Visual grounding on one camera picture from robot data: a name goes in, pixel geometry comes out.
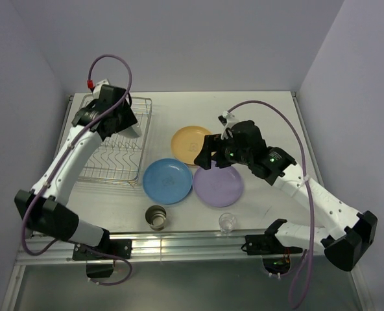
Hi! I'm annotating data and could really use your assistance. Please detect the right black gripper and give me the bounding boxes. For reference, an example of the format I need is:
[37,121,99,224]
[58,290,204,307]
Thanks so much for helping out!
[193,132,252,169]

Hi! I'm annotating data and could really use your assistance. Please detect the white ceramic bowl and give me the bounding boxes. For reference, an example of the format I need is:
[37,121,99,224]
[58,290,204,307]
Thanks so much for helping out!
[119,123,142,139]

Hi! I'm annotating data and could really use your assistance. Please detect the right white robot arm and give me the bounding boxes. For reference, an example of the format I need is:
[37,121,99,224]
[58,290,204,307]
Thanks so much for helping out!
[194,121,378,271]

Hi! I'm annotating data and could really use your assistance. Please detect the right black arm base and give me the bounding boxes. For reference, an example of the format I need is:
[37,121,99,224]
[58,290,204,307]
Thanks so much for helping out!
[241,234,304,274]

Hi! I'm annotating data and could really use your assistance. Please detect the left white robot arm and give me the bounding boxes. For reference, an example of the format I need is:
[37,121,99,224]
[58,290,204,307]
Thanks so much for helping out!
[14,84,138,259]

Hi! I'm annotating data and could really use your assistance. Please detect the orange plate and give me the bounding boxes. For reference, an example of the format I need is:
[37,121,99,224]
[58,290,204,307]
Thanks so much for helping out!
[171,126,211,165]

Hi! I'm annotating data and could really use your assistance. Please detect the purple plate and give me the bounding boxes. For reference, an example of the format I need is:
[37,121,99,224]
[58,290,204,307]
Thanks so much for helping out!
[193,162,244,207]

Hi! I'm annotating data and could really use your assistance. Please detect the blue plate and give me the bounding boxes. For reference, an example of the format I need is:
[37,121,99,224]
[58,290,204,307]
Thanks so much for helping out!
[142,158,193,205]

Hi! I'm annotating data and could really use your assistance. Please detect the clear glass cup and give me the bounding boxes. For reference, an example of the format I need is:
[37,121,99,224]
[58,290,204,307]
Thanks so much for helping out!
[219,213,237,233]

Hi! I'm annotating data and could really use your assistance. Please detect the steel cup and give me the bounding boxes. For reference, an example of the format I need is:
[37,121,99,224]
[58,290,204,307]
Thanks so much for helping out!
[145,205,167,231]

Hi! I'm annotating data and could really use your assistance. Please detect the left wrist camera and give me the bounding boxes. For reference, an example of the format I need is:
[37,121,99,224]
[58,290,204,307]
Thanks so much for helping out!
[86,79,110,97]

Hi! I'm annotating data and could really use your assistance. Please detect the metal wire dish rack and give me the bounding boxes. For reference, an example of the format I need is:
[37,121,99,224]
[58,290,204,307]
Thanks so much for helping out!
[77,95,152,187]

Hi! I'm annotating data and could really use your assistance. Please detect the aluminium mounting rail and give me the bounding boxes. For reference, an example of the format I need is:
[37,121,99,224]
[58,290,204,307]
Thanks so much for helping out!
[16,228,309,266]

